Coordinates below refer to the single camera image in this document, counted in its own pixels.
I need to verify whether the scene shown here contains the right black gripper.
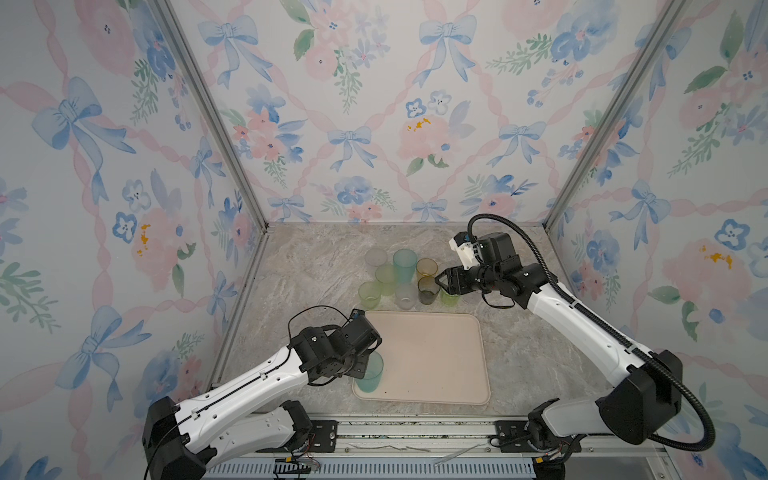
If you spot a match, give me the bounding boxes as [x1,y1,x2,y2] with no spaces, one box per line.
[432,263,500,298]

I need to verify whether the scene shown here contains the tall teal cup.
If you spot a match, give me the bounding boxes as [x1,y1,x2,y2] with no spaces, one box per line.
[356,352,384,393]
[393,248,418,285]

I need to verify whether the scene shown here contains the tall frosted clear cup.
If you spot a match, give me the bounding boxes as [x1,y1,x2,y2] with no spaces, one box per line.
[364,247,389,272]

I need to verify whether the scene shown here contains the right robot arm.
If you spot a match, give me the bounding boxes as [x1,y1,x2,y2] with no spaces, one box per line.
[437,232,682,452]

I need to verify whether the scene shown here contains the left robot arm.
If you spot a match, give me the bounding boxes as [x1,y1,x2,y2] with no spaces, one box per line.
[142,309,382,479]

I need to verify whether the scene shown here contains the beige plastic tray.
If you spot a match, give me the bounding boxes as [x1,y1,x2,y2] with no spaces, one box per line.
[352,311,491,406]

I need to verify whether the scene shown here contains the bright green glass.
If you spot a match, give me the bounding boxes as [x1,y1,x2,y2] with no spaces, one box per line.
[440,291,461,308]

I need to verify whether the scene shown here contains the yellow amber glass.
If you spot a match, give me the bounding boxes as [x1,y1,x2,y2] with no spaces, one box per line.
[416,258,439,278]

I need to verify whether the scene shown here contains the dark smoky glass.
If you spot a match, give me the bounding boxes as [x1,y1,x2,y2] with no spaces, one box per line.
[417,276,441,305]

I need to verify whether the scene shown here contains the short light green cup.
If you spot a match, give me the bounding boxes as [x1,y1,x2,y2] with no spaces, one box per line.
[358,281,382,310]

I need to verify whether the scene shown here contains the short frosted clear cup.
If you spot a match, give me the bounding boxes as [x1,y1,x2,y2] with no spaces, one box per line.
[394,283,418,311]

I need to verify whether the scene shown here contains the tall light green cup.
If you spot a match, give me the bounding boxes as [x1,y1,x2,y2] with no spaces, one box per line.
[375,264,397,297]

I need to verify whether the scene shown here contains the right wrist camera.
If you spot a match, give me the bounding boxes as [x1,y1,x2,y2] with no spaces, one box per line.
[449,231,480,270]

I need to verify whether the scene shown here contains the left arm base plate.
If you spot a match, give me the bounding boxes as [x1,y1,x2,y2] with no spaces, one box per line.
[281,420,339,453]

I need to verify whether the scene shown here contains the black corrugated cable hose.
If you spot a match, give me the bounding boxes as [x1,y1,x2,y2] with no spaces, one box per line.
[466,213,716,452]

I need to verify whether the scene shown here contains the aluminium rail frame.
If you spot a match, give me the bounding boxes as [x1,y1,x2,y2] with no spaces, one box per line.
[200,416,682,479]

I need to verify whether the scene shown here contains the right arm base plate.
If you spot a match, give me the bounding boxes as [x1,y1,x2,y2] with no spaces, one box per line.
[488,420,582,456]

